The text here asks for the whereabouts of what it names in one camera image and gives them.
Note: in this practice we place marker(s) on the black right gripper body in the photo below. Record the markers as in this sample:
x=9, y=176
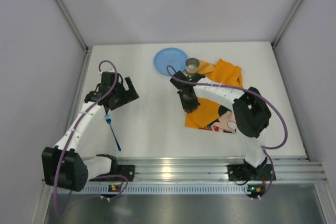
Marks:
x=190, y=105

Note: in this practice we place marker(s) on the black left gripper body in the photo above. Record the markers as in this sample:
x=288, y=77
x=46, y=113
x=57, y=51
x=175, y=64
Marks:
x=122, y=94

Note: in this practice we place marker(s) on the orange cartoon mouse cloth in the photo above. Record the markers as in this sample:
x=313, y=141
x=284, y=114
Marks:
x=211, y=115

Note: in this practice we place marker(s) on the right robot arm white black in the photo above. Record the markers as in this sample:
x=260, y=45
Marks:
x=232, y=110

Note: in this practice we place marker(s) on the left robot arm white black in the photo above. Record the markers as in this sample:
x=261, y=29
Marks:
x=64, y=165

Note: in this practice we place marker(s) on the blue metal fork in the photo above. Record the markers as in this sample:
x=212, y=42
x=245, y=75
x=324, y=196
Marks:
x=109, y=122

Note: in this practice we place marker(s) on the small metal cup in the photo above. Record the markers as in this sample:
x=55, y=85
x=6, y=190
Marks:
x=192, y=66

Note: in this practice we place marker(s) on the blue plastic plate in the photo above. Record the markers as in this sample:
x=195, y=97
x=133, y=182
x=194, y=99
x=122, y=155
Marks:
x=170, y=56

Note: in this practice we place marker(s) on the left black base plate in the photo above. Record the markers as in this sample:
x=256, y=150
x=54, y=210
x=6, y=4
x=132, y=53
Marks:
x=128, y=171

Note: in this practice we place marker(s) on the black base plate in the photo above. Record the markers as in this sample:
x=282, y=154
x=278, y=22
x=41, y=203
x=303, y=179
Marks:
x=245, y=172
x=128, y=171

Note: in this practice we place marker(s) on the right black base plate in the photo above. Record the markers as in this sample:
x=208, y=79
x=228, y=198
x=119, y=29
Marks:
x=245, y=172

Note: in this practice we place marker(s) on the slotted grey cable duct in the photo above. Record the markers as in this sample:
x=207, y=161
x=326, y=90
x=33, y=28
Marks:
x=165, y=189

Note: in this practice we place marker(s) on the left aluminium frame post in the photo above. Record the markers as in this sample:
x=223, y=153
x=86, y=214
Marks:
x=70, y=22

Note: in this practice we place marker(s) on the aluminium frame post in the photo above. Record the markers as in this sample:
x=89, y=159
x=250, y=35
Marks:
x=70, y=22
x=284, y=26

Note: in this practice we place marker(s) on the aluminium mounting rail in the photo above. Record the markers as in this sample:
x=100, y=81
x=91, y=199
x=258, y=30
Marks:
x=174, y=170

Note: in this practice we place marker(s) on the right aluminium frame post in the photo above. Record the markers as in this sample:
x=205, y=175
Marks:
x=284, y=26

